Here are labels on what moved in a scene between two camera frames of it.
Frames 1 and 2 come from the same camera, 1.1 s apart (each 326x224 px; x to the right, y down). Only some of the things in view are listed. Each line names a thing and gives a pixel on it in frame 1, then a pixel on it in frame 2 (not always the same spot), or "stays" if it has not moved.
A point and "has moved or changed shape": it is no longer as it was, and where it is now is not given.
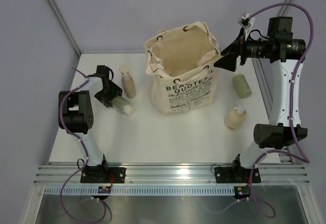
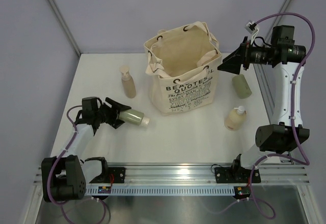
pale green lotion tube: [121, 104] has moved or changed shape
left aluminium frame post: [59, 17] stays
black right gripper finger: [234, 48] to [234, 60]
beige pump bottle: [128, 82] stays
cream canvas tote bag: [181, 62] stays
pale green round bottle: [241, 86] stays
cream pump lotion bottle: [235, 118] stays
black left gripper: [105, 100] to [114, 120]
